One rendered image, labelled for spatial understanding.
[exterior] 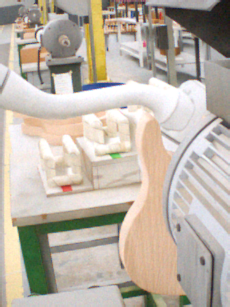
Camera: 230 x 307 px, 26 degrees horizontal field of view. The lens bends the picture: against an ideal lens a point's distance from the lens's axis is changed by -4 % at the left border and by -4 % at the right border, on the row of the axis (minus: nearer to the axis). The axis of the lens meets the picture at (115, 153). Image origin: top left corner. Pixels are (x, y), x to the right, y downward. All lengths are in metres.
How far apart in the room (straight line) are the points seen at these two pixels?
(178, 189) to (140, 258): 0.43
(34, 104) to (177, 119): 0.36
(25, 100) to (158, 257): 0.48
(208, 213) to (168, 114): 0.76
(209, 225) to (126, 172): 1.06
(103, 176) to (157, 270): 0.57
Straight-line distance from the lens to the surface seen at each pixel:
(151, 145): 0.92
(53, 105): 1.21
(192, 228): 0.53
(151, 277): 1.05
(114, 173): 1.55
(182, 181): 0.60
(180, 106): 1.27
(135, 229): 0.98
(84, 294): 0.71
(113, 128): 1.72
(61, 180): 1.55
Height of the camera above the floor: 1.53
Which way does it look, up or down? 19 degrees down
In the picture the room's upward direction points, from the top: 5 degrees counter-clockwise
